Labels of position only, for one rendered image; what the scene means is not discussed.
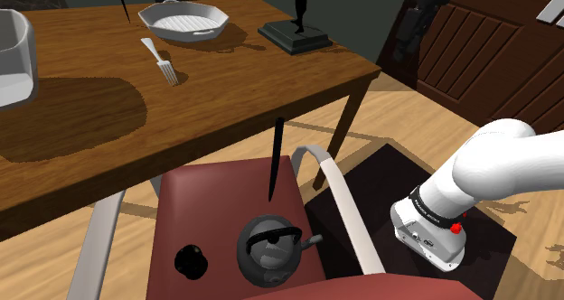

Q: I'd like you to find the red chair with white armrests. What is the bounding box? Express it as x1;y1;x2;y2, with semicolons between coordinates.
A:
65;145;484;300

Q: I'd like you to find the white square container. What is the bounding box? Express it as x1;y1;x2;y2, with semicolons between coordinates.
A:
0;9;39;111

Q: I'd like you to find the grey kettle with black handle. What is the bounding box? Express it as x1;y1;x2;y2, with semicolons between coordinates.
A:
236;214;324;288

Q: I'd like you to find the dark robot stand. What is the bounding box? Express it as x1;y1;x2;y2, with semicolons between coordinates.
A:
304;143;518;300

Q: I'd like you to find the white grill pan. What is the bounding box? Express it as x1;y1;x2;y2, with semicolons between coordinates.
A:
137;0;230;43

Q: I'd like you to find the black figure on dark base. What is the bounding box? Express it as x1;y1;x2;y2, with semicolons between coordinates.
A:
257;0;334;56

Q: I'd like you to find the brown wooden table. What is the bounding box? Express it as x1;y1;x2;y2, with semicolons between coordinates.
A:
0;0;382;243

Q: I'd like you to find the black round knob-shaped object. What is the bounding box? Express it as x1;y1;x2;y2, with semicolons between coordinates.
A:
174;244;208;281

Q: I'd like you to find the white fork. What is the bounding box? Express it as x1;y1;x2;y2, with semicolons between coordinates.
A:
140;37;180;87

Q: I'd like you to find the thin black pointed stick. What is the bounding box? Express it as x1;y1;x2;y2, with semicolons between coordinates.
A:
268;117;286;202
112;0;131;24

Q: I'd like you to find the brown panelled wooden door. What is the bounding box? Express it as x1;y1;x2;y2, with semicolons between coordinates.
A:
379;0;564;133

